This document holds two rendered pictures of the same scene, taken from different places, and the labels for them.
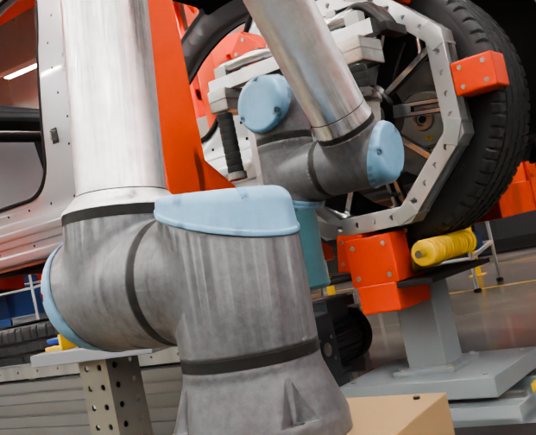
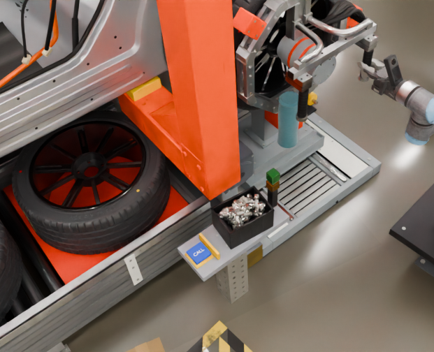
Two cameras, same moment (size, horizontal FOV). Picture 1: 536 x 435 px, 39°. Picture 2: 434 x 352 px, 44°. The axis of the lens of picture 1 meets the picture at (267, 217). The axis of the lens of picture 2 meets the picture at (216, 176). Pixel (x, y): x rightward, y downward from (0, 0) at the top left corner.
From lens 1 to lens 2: 2.67 m
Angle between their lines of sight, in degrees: 79
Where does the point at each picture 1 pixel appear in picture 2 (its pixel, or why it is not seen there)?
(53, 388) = (91, 292)
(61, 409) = (100, 297)
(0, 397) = (27, 337)
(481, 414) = (312, 146)
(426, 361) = (271, 134)
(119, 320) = not seen: outside the picture
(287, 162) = not seen: outside the picture
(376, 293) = not seen: hidden behind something
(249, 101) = not seen: outside the picture
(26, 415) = (58, 325)
